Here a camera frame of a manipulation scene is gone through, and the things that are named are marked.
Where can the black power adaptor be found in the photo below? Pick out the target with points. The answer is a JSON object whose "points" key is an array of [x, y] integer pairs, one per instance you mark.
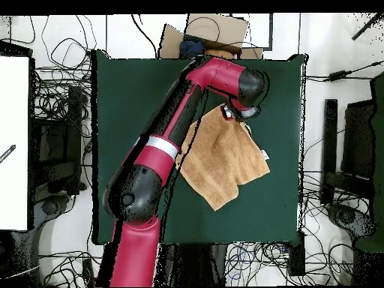
{"points": [[337, 75]]}

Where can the black stand foot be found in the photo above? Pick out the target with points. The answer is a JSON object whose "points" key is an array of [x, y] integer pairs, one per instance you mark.
{"points": [[348, 217]]}

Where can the black upright bar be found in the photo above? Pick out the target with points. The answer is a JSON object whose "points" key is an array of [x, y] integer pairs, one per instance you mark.
{"points": [[329, 144]]}

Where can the grey curved stand foot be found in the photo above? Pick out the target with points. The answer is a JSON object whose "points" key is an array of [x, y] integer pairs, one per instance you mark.
{"points": [[48, 210]]}

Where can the orange cloth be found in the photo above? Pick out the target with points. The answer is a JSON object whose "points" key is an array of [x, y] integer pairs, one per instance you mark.
{"points": [[220, 52]]}

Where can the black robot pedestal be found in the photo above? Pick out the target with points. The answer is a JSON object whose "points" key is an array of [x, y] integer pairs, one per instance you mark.
{"points": [[195, 264]]}

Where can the black power strip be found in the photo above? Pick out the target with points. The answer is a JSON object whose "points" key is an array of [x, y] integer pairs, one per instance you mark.
{"points": [[88, 273], [297, 255]]}

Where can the black rod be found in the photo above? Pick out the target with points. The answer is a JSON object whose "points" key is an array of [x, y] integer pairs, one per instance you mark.
{"points": [[367, 27]]}

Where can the brown cardboard box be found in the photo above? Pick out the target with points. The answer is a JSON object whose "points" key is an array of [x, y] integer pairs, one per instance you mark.
{"points": [[228, 30]]}

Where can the dark green cloth cover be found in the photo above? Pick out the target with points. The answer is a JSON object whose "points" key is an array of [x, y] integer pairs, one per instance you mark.
{"points": [[378, 150]]}

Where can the dark green table cloth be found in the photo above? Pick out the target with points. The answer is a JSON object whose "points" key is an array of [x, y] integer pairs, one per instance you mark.
{"points": [[126, 96]]}

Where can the black chair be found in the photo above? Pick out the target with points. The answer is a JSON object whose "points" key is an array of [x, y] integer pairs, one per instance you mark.
{"points": [[358, 141]]}

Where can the tan terry towel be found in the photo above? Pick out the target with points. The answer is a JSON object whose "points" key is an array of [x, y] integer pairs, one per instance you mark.
{"points": [[222, 162]]}

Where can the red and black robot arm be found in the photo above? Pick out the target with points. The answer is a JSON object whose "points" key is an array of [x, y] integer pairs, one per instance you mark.
{"points": [[138, 255]]}

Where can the black pen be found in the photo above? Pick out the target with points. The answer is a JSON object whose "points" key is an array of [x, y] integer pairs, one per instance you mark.
{"points": [[7, 153]]}

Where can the dark blue cloth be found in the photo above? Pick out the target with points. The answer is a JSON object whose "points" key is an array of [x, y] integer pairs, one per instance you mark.
{"points": [[192, 48]]}

